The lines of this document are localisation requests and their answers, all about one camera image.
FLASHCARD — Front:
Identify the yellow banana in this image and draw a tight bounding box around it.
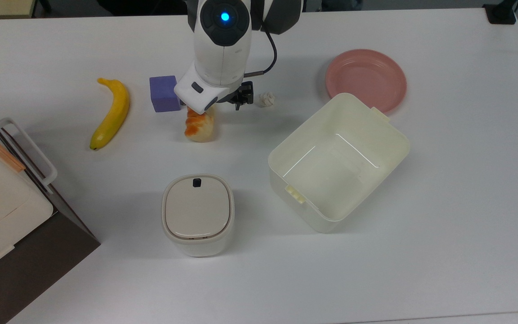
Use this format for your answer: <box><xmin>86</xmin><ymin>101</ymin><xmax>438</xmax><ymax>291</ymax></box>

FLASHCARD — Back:
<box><xmin>89</xmin><ymin>78</ymin><xmax>130</xmax><ymax>151</ymax></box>

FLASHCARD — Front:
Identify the pink plate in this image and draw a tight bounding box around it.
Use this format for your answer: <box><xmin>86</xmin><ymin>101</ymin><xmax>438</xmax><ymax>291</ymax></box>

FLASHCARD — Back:
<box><xmin>325</xmin><ymin>49</ymin><xmax>407</xmax><ymax>114</ymax></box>

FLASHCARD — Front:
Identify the white toaster oven appliance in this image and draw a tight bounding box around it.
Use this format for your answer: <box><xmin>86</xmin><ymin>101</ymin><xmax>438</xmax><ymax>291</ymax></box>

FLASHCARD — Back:
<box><xmin>0</xmin><ymin>98</ymin><xmax>101</xmax><ymax>324</ymax></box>

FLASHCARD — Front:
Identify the white drawer handle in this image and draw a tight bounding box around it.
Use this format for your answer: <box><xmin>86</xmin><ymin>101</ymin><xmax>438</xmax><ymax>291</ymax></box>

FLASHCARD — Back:
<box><xmin>0</xmin><ymin>117</ymin><xmax>58</xmax><ymax>195</ymax></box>

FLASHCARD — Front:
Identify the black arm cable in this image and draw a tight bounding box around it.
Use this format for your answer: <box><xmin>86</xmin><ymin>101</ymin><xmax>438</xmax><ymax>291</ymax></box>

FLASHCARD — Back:
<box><xmin>243</xmin><ymin>29</ymin><xmax>278</xmax><ymax>77</ymax></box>

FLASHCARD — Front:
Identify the black camera stand base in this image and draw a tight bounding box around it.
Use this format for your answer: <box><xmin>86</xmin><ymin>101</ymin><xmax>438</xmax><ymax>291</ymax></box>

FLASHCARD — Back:
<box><xmin>483</xmin><ymin>0</ymin><xmax>518</xmax><ymax>25</ymax></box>

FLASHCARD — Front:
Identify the purple cube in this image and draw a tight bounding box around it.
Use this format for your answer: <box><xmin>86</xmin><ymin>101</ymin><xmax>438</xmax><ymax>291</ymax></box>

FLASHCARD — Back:
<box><xmin>149</xmin><ymin>75</ymin><xmax>182</xmax><ymax>113</ymax></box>

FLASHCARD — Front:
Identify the bread with orange topping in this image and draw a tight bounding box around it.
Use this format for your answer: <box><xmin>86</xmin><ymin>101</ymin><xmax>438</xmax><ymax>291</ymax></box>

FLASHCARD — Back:
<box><xmin>183</xmin><ymin>106</ymin><xmax>217</xmax><ymax>143</ymax></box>

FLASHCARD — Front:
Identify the beige wooden furniture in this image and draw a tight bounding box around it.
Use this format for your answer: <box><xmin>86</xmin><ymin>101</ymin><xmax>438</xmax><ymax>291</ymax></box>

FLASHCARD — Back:
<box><xmin>0</xmin><ymin>0</ymin><xmax>39</xmax><ymax>19</ymax></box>

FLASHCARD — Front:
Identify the orange latch strip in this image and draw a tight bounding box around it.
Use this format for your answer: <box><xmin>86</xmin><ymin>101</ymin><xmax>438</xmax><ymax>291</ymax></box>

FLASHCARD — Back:
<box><xmin>0</xmin><ymin>132</ymin><xmax>26</xmax><ymax>173</ymax></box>

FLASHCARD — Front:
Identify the beige lidded trash can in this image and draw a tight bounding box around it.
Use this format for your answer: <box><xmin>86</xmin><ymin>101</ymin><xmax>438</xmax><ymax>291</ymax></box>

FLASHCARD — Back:
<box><xmin>161</xmin><ymin>174</ymin><xmax>235</xmax><ymax>257</ymax></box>

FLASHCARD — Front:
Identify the cream plastic open bin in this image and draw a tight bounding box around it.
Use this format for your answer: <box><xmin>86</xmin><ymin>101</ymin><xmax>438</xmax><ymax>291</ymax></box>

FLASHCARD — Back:
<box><xmin>268</xmin><ymin>93</ymin><xmax>411</xmax><ymax>234</ymax></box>

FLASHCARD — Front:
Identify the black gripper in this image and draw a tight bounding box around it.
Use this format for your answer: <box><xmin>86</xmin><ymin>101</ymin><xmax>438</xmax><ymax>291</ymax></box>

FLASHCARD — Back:
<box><xmin>228</xmin><ymin>81</ymin><xmax>255</xmax><ymax>111</ymax></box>

